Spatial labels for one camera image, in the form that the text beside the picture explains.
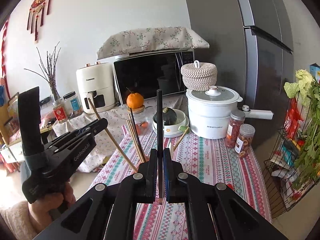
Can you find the white ceramic bowl stack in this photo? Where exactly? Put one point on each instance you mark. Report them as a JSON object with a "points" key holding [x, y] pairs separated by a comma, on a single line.
{"points": [[177, 129]]}

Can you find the black chopstick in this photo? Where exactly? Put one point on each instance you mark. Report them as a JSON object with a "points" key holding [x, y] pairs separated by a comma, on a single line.
{"points": [[137, 136], [160, 145]]}

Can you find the red chinese knot decoration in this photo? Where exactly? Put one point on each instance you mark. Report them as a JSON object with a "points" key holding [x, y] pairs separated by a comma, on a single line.
{"points": [[37, 11]]}

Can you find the brown wooden chopstick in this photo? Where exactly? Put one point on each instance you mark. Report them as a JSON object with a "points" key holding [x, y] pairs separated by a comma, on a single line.
{"points": [[112, 138]]}

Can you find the red plastic bag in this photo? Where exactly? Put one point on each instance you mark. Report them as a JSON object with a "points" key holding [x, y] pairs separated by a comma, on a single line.
{"points": [[292, 122]]}

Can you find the floral microwave cover cloth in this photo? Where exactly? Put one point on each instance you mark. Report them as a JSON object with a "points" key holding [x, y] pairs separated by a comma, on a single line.
{"points": [[150, 39]]}

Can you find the black wire basket rack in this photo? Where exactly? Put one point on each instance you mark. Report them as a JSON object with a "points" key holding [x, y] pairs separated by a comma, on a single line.
{"points": [[279, 169]]}

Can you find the grey refrigerator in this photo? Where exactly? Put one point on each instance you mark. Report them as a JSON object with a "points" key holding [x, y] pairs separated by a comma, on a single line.
{"points": [[250, 42]]}

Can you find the light bamboo chopstick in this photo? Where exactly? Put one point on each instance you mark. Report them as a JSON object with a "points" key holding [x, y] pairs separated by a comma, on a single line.
{"points": [[132, 132]]}

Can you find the woven rope lidded basket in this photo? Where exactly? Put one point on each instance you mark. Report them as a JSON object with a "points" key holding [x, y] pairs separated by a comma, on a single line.
{"points": [[199, 76]]}

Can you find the vase of dry twigs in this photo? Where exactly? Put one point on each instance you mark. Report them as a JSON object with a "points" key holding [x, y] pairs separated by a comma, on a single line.
{"points": [[48, 68]]}

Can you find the black microwave oven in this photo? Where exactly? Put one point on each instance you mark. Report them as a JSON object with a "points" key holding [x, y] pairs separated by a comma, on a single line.
{"points": [[147, 72]]}

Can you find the dark green pumpkin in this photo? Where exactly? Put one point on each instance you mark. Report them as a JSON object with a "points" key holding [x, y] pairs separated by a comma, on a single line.
{"points": [[169, 116]]}

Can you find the patterned striped tablecloth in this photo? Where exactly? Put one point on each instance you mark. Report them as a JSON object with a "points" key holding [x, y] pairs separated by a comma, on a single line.
{"points": [[211, 162]]}

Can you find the pink lattice utensil holder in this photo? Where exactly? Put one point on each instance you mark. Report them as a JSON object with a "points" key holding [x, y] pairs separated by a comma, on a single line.
{"points": [[146, 158]]}

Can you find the cream air fryer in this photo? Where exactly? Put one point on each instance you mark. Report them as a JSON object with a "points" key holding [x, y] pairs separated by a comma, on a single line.
{"points": [[96, 82]]}

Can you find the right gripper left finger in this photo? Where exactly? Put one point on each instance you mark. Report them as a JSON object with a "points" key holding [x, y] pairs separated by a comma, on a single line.
{"points": [[107, 212]]}

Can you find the red label glass jar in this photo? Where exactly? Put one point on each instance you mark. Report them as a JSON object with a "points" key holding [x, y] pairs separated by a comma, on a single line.
{"points": [[59, 110]]}

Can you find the orange mandarin fruit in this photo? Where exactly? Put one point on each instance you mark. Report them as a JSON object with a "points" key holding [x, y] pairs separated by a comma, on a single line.
{"points": [[134, 100]]}

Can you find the jar of red dried fruit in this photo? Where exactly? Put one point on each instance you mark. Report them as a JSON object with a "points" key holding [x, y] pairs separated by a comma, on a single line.
{"points": [[236, 119]]}

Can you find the white electric cooking pot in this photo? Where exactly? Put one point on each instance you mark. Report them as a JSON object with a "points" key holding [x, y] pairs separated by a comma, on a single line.
{"points": [[209, 111]]}

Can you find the person left hand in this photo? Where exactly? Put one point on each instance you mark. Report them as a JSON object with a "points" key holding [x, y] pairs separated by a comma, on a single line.
{"points": [[39, 210]]}

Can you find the napa cabbage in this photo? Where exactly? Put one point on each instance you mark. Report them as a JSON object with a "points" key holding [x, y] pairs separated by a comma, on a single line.
{"points": [[301, 88]]}

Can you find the beige fleece left forearm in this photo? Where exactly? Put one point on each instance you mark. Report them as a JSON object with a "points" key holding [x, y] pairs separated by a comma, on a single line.
{"points": [[16, 223]]}

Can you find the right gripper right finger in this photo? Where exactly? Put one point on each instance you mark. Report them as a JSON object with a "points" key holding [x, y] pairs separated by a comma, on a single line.
{"points": [[213, 211]]}

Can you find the floral side table cloth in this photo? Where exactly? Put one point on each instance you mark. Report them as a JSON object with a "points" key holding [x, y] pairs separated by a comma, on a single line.
{"points": [[116, 118]]}

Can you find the blue label storage jar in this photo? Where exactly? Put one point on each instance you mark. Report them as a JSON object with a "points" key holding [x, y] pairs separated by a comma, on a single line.
{"points": [[72, 105]]}

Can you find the disposable chopsticks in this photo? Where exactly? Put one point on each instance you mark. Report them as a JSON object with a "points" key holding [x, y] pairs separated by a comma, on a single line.
{"points": [[187, 130]]}

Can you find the glass jar with tomatoes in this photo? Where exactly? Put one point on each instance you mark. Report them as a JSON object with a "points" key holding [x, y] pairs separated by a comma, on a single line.
{"points": [[142, 120]]}

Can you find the green leafy herbs bunch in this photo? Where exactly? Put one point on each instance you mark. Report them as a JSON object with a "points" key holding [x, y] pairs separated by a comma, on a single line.
{"points": [[308, 161]]}

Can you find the jar of dried rings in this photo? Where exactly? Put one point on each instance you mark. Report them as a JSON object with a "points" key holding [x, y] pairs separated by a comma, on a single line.
{"points": [[244, 140]]}

